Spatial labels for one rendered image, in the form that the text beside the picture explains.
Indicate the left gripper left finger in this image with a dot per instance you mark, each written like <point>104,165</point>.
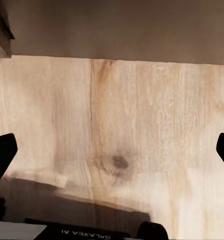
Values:
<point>8,149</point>

